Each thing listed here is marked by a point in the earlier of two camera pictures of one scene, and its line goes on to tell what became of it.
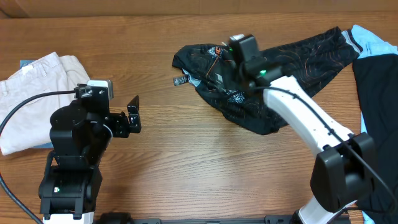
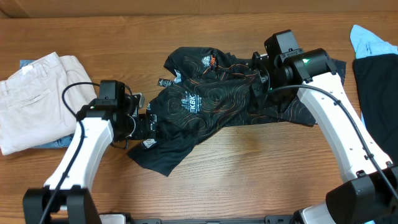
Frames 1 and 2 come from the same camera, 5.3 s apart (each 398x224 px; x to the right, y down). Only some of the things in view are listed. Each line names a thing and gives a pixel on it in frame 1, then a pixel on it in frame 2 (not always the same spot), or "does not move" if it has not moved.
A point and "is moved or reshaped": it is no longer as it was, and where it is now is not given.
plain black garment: (377, 81) does not move
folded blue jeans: (23, 63) does not move
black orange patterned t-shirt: (208, 67) is moved or reshaped
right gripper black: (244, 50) -> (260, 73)
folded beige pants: (28, 127) does not move
